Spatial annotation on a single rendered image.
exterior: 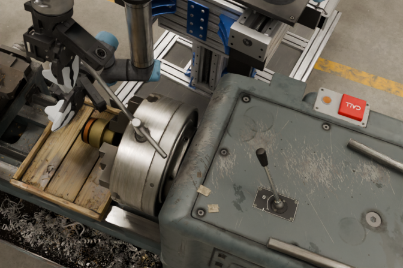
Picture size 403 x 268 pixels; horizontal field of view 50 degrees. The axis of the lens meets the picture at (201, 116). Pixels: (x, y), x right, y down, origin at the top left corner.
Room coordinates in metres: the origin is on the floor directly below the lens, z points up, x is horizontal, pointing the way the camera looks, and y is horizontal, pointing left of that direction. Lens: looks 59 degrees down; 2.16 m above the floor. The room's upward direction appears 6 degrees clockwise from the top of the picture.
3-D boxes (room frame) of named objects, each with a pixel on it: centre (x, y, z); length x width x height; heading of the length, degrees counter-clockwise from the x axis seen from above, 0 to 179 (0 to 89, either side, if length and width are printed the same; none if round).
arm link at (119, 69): (0.86, 0.32, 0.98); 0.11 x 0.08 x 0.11; 96
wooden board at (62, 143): (0.59, 0.36, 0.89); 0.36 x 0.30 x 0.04; 164
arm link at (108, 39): (0.86, 0.34, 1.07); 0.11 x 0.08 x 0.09; 164
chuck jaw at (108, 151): (0.46, 0.22, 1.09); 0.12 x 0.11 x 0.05; 164
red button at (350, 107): (0.62, -0.37, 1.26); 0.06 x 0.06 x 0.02; 74
